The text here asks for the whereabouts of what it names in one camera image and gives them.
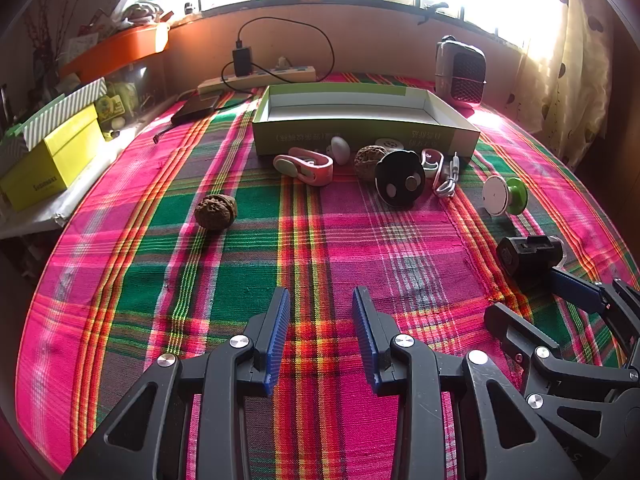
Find pink clip with green pad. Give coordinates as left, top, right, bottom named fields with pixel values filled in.
left=273, top=147, right=334, bottom=187

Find white egg-shaped gadget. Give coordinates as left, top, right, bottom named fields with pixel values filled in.
left=326, top=136, right=352, bottom=165

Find white charging cable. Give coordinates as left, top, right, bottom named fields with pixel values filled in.
left=432, top=152, right=461, bottom=198

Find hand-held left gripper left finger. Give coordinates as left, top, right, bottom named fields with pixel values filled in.
left=62, top=287, right=292, bottom=480

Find clear plastic bag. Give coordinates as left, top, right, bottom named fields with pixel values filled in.
left=102, top=0, right=171, bottom=28

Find green and white cardboard box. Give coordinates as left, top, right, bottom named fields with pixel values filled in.
left=251, top=84, right=482, bottom=157

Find pink and white clip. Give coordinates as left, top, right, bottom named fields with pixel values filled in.
left=420, top=149, right=445, bottom=181

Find dried branches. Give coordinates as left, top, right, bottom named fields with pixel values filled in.
left=22, top=0, right=71, bottom=61

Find pink and green plaid blanket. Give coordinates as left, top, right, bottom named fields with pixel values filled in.
left=20, top=72, right=640, bottom=480

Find cream dotted curtain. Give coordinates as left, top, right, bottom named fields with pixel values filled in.
left=505, top=0, right=616, bottom=166

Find black round disc gadget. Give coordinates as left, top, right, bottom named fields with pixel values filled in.
left=375, top=150, right=427, bottom=207

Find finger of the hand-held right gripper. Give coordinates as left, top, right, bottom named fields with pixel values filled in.
left=483, top=302, right=640, bottom=438
left=549, top=267, right=640, bottom=368

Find yellow box with striped lid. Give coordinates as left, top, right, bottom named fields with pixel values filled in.
left=0, top=78, right=107, bottom=161

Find black charger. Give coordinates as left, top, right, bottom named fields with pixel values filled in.
left=232, top=47, right=253, bottom=77

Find white and green spool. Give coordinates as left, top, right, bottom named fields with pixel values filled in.
left=482, top=176, right=521, bottom=217

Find beige power strip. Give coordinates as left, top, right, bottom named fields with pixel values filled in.
left=196, top=65, right=317, bottom=96

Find orange tray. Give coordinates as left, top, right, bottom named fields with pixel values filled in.
left=60, top=22, right=170, bottom=77

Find black bike light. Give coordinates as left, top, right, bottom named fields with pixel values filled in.
left=496, top=234, right=566, bottom=277

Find small grey fan heater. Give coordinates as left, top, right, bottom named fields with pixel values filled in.
left=434, top=35, right=487, bottom=106

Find brown walnut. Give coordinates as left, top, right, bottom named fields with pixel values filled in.
left=354, top=145, right=388, bottom=182
left=194, top=195, right=238, bottom=232

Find black charger cable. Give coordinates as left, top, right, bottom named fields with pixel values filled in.
left=220, top=16, right=335, bottom=95

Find black power bank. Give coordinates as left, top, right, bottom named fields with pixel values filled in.
left=171, top=92, right=221, bottom=126

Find black window latch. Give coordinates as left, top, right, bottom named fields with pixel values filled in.
left=417, top=0, right=448, bottom=23

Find yellow green labelled packet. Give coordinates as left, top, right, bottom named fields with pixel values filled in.
left=96, top=94, right=126, bottom=121

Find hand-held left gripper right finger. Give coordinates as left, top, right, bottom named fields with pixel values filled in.
left=351, top=286, right=583, bottom=480

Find white plastic sheet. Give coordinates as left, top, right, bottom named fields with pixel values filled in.
left=0, top=180, right=108, bottom=240

